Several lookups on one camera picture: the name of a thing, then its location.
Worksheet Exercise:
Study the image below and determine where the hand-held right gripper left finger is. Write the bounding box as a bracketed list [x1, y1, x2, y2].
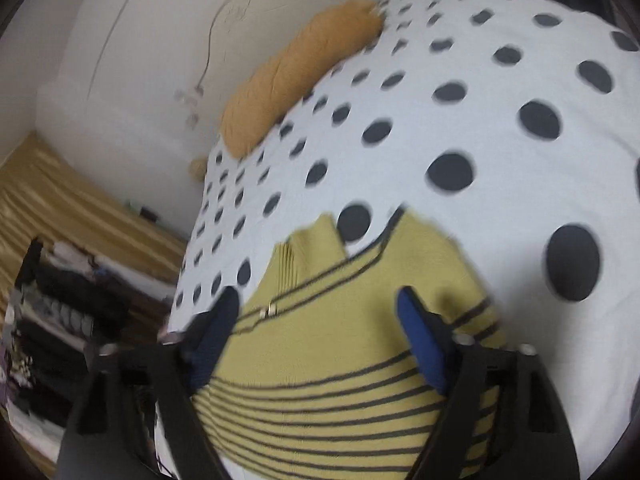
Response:
[57, 287, 241, 480]

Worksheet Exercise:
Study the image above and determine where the orange knit pillow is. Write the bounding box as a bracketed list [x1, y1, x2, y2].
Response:
[220, 0, 386, 158]

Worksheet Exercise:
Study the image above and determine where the yellow striped knit sweater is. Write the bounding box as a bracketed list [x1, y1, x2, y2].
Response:
[192, 205, 506, 480]

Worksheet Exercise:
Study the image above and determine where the golden curtain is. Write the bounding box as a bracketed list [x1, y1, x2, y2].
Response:
[0, 132, 188, 311]

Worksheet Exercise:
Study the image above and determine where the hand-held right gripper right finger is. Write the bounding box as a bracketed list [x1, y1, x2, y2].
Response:
[396, 286, 583, 480]

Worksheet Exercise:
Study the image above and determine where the white wall socket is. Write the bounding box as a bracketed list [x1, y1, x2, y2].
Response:
[175, 87, 207, 130]

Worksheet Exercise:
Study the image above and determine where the thin wall cable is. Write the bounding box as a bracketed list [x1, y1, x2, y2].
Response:
[196, 0, 326, 97]

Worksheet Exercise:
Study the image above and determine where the white polka dot bed cover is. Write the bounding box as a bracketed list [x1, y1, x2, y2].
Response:
[155, 0, 640, 480]

